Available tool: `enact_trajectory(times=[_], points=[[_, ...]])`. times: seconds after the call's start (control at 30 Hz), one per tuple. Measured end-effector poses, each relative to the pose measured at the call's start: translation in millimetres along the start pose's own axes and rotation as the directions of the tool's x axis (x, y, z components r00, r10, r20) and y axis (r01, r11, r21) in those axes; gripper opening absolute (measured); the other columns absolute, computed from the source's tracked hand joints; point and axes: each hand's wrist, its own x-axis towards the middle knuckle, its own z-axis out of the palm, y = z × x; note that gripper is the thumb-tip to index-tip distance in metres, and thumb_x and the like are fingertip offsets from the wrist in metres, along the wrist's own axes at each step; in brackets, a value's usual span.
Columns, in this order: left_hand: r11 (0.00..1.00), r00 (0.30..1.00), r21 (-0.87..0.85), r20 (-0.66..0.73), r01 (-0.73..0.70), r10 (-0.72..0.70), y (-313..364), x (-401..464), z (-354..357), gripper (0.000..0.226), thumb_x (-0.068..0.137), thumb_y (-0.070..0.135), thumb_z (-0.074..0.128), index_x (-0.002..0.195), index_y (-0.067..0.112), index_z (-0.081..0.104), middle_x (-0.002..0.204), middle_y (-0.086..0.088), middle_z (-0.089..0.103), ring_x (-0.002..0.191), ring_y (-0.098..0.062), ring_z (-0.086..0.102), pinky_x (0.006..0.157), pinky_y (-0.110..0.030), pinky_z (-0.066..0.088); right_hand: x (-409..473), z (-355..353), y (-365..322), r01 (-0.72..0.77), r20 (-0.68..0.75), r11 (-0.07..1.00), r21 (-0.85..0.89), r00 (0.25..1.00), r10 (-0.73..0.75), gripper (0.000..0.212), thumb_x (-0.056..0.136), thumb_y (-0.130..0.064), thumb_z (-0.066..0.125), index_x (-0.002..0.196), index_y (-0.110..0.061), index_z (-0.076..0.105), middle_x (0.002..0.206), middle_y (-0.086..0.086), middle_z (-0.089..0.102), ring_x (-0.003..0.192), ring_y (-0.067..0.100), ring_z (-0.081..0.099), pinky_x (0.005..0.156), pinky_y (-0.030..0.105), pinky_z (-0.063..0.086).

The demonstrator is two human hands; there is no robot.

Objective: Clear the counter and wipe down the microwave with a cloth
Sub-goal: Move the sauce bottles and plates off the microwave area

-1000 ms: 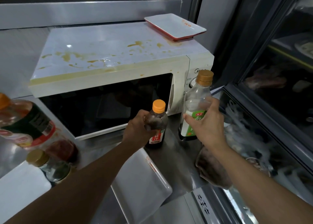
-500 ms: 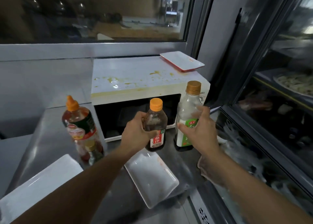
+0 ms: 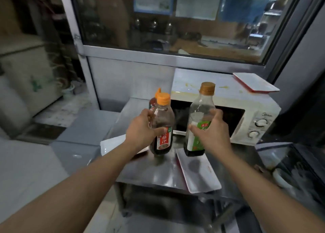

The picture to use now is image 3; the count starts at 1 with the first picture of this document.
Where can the dark sauce bottle orange cap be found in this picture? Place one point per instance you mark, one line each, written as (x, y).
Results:
(165, 116)

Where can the white rectangular plate orange print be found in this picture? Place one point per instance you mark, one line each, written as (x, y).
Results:
(256, 82)
(200, 177)

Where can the person's right hand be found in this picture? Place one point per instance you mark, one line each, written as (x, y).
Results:
(215, 138)

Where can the plain white paper notice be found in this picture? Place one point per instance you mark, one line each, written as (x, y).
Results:
(198, 4)

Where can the blue bordered paper notice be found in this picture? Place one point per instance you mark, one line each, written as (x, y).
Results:
(152, 1)

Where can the small white bowl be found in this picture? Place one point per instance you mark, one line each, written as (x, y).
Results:
(280, 179)

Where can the wooden worktable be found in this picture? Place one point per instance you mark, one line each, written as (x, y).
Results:
(215, 52)

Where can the pale green plastic basket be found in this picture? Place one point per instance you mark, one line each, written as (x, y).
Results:
(68, 91)

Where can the red sauce bottle orange cap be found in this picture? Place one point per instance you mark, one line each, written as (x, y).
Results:
(153, 103)

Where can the dark swirl patterned curtain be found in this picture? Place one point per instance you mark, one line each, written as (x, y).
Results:
(55, 49)

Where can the white chest freezer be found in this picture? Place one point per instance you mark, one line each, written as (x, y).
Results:
(25, 88)

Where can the glass display fridge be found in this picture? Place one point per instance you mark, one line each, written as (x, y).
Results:
(304, 177)

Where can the person's left hand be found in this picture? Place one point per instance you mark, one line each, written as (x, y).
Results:
(139, 133)

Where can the person's right forearm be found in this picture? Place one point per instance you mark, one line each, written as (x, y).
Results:
(274, 202)

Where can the stainless steel table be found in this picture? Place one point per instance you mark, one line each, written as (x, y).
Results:
(157, 169)

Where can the clear bottle green label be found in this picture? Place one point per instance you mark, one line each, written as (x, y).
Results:
(200, 105)

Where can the person's left forearm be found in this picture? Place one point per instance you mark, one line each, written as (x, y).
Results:
(71, 194)

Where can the white microwave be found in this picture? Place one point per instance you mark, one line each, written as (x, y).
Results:
(228, 100)

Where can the plain white rectangular plate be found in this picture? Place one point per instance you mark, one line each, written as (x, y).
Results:
(111, 144)

